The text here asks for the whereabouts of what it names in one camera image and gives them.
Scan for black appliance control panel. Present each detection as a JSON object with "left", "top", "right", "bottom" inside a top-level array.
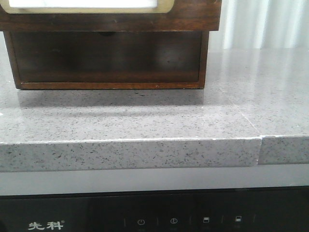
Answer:
[{"left": 0, "top": 186, "right": 309, "bottom": 232}]

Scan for white pleated curtain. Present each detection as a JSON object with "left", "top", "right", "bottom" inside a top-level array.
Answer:
[{"left": 209, "top": 0, "right": 309, "bottom": 51}]

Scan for dark wooden drawer cabinet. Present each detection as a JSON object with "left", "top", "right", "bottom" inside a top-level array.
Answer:
[{"left": 2, "top": 30, "right": 210, "bottom": 90}]

